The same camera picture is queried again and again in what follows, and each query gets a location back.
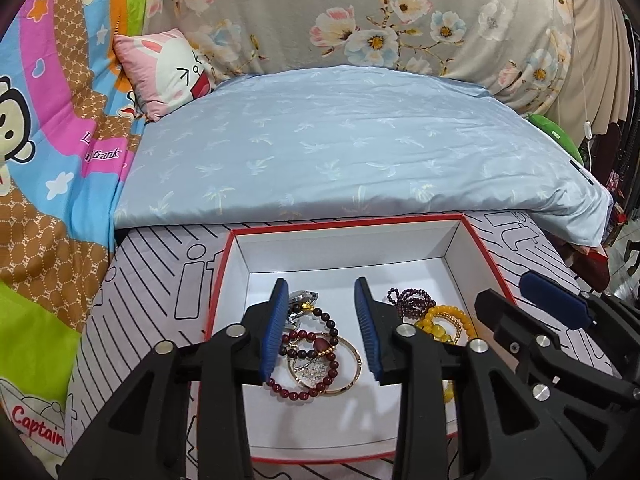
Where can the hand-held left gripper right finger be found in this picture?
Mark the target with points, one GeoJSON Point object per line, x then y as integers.
{"type": "Point", "coordinates": [367, 330]}

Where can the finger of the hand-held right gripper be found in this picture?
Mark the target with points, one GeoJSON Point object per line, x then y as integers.
{"type": "Point", "coordinates": [530, 330]}
{"type": "Point", "coordinates": [555, 297]}

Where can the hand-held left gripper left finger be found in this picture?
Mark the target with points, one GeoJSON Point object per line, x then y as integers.
{"type": "Point", "coordinates": [275, 330]}

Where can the gold bangle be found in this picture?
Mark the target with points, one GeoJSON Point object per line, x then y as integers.
{"type": "Point", "coordinates": [356, 365]}

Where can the silver wristwatch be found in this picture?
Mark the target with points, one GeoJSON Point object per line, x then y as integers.
{"type": "Point", "coordinates": [302, 302]}

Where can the red cardboard box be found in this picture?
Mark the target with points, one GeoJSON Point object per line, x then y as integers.
{"type": "Point", "coordinates": [350, 260]}

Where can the dark hanging clothes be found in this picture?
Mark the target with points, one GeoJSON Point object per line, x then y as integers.
{"type": "Point", "coordinates": [625, 160]}

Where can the green plush item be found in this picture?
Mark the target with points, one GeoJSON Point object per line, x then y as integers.
{"type": "Point", "coordinates": [555, 132]}

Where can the light blue pillow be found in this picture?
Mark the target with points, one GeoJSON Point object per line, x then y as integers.
{"type": "Point", "coordinates": [350, 150]}

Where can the beige curtain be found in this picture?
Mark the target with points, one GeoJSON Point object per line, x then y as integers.
{"type": "Point", "coordinates": [600, 35]}

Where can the pink cartoon pillow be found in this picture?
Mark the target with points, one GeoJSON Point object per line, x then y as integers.
{"type": "Point", "coordinates": [160, 70]}

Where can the colourful cartoon monkey blanket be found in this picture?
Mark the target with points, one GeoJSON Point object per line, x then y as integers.
{"type": "Point", "coordinates": [60, 110]}

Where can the grey floral quilt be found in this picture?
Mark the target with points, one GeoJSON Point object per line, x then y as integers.
{"type": "Point", "coordinates": [300, 10]}

